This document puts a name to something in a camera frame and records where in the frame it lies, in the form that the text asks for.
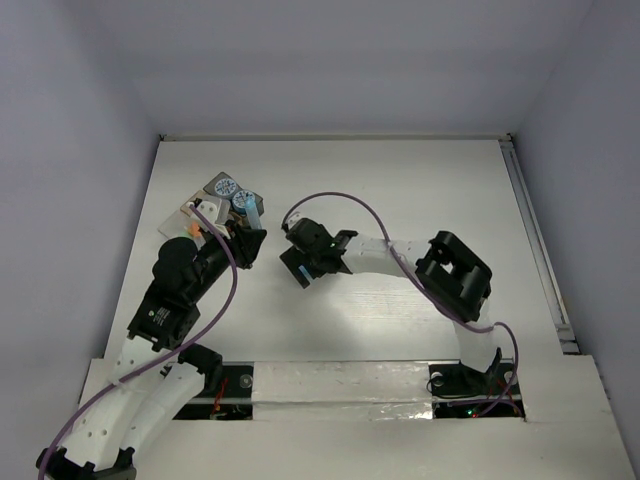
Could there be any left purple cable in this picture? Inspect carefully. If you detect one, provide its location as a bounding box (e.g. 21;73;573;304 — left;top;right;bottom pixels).
35;204;239;474

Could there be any orange marker cap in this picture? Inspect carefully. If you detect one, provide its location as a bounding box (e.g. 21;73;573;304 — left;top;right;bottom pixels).
188;223;202;239

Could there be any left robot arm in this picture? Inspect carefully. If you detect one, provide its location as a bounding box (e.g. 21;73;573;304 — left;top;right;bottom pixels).
36;222;267;479

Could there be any blue lid jar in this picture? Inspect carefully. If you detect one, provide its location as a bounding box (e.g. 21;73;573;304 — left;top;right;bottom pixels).
214;177;239;199

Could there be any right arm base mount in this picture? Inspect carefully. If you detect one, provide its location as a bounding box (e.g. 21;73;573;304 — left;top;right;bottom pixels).
426;350;526;419

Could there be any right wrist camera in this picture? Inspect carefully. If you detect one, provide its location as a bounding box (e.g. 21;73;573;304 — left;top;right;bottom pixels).
281;211;302;232

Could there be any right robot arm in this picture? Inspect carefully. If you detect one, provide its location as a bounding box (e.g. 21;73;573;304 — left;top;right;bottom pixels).
280;215;501;392

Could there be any dark grey plastic bin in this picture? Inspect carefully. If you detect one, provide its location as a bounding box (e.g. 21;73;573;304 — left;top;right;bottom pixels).
203;172;264;218

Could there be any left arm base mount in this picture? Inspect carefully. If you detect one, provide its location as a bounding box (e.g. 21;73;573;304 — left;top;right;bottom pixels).
156;344;254;421

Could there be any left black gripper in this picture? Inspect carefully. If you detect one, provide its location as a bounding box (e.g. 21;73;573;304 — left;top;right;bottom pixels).
189;217;267;300

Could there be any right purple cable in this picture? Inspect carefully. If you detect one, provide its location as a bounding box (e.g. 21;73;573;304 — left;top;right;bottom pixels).
280;192;520;419

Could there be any purple cable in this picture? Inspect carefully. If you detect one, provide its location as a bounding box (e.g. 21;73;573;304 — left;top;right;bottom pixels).
35;204;239;474
280;192;520;419

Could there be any blue marker cap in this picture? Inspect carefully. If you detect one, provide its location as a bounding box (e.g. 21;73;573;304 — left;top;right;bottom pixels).
299;265;313;282

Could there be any clear plastic bin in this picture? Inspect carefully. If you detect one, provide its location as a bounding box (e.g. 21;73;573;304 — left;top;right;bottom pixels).
158;210;200;240

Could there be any blue highlighter marker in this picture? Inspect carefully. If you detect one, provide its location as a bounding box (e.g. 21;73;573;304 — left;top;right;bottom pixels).
245;192;262;230

